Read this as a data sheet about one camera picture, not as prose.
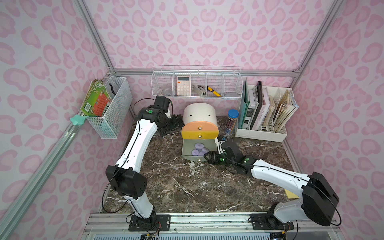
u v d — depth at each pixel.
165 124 0.64
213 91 0.98
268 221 0.65
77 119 0.63
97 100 0.73
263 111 0.91
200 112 0.94
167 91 0.96
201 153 0.95
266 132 0.95
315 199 0.41
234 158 0.62
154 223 0.72
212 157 0.72
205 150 0.95
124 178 0.43
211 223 0.75
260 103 0.86
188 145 0.98
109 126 0.72
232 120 0.96
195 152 0.95
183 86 0.95
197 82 1.01
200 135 0.90
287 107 0.90
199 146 0.97
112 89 0.88
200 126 0.86
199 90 0.95
